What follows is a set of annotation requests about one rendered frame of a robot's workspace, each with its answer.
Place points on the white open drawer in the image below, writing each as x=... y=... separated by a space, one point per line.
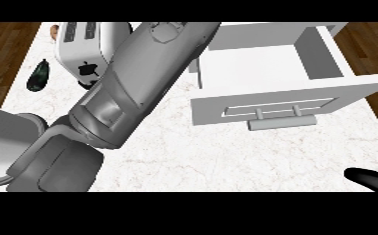
x=245 y=69

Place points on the white toaster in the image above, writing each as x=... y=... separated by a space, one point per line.
x=81 y=50

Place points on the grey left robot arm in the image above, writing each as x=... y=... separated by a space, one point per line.
x=133 y=75

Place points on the tan rounded object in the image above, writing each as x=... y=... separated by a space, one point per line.
x=53 y=33

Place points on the dark green eggplant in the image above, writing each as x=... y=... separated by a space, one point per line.
x=37 y=76

